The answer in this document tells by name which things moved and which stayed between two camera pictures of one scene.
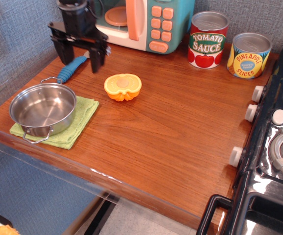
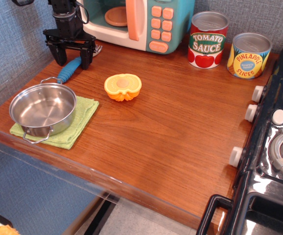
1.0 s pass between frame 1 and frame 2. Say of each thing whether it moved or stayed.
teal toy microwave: stayed
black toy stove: stayed
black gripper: moved
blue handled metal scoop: stayed
